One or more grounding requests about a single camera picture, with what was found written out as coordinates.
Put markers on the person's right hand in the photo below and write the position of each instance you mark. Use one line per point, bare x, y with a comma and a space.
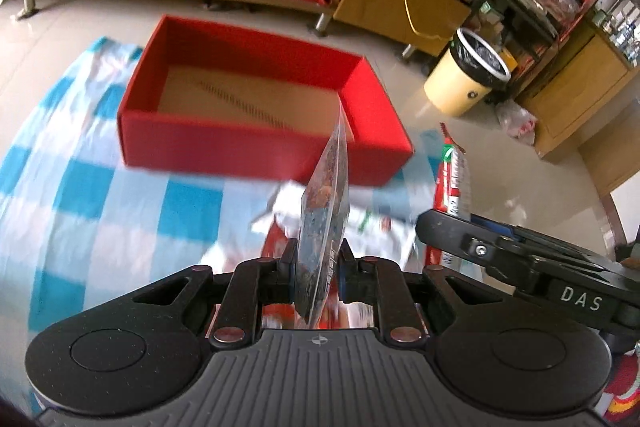
631, 263

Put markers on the red cardboard box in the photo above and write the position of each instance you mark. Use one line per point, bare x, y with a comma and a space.
200, 142

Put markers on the blue checked cloth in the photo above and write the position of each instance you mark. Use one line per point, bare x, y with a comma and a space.
150, 217

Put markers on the red stick snack packet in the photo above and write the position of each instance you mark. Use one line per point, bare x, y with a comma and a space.
452, 177

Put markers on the green white snack packet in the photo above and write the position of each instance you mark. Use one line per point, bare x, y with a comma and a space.
380, 227

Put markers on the wooden side cabinet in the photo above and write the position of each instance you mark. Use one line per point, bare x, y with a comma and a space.
575, 82

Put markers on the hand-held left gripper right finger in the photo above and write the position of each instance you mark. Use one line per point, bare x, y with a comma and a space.
345, 274

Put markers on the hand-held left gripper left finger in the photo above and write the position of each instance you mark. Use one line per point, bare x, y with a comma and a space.
287, 264

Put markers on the white plastic bag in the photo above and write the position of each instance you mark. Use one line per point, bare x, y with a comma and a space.
515, 122

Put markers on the clear printed snack packet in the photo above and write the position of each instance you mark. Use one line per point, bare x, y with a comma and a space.
325, 207

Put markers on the yellow trash bin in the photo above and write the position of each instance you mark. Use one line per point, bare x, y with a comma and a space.
455, 92

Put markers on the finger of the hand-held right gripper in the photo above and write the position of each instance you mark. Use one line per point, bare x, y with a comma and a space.
492, 224
445, 229

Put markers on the red gummy packet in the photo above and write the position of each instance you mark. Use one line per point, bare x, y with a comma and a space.
275, 242

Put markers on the person's red clothing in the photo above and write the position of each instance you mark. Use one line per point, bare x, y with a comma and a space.
625, 387

